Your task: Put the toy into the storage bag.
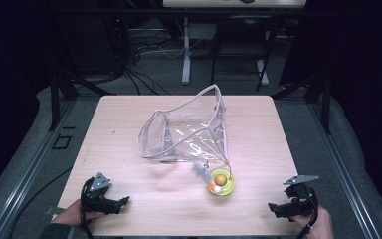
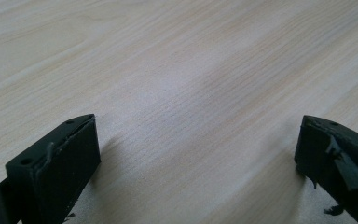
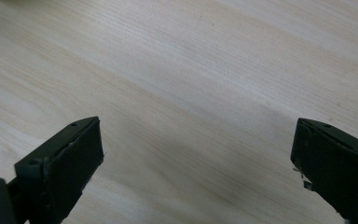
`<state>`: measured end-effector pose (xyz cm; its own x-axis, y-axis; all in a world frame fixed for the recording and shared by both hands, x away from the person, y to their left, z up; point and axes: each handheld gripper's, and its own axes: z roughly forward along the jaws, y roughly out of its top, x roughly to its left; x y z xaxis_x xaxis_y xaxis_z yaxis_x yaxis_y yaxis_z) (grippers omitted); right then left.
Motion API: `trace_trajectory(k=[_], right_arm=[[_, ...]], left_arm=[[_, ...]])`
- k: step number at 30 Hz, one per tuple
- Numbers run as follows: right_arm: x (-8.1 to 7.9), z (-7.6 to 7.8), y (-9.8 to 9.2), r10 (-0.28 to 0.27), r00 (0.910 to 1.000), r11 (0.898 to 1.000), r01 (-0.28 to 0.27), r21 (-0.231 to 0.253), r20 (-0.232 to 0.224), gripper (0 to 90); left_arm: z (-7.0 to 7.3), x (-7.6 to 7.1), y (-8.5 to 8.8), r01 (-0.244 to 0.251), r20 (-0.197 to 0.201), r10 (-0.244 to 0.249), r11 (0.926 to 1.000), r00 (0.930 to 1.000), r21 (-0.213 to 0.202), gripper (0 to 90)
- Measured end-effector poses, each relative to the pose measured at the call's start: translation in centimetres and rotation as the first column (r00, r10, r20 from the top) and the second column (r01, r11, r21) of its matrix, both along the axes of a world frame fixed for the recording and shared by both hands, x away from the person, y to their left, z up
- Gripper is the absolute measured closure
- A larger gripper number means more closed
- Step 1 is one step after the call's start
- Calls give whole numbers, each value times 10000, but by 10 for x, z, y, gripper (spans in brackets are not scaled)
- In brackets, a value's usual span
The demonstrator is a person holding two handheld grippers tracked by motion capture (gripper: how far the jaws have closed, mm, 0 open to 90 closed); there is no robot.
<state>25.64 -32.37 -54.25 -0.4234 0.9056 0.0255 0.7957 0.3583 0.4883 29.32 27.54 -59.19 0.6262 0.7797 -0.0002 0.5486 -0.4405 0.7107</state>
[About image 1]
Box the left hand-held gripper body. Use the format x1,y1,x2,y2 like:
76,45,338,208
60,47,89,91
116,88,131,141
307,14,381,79
81,171,121,215

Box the yellow round toy with feather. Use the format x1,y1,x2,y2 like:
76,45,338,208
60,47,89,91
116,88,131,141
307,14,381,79
192,160,237,197

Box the bundle of floor cables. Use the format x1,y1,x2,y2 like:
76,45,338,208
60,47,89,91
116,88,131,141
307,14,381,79
118,31,187,97

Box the person's left hand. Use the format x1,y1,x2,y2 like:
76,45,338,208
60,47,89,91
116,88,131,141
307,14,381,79
51,198,106,228

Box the clear plastic zipper bag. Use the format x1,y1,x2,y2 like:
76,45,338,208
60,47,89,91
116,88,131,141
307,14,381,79
136,83,234,177

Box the white desk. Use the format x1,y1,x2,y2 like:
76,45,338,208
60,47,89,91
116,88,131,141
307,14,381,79
161,0,308,88

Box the person's right hand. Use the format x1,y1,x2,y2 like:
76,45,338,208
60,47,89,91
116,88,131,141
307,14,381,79
289,204,335,239

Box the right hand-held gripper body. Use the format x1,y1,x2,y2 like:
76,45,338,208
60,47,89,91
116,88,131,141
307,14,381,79
278,174,320,223

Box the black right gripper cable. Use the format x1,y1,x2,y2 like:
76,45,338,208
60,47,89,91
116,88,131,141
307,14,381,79
295,192,320,239

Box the black floor cable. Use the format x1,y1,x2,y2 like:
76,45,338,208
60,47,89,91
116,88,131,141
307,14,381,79
7,166,74,239

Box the black chair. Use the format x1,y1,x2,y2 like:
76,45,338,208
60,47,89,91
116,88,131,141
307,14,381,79
209,14,282,93

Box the grey metal floor rail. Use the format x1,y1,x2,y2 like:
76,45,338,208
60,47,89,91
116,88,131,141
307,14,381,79
0,99,78,239
307,99,382,239

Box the black metal stand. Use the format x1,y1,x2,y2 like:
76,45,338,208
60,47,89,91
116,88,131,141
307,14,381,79
271,71,333,135
45,19,117,131

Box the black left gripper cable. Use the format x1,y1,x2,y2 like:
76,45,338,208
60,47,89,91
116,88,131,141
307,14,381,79
79,177,96,239

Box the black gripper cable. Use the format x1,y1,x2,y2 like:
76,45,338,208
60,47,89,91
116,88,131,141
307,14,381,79
79,177,96,239
295,192,320,239

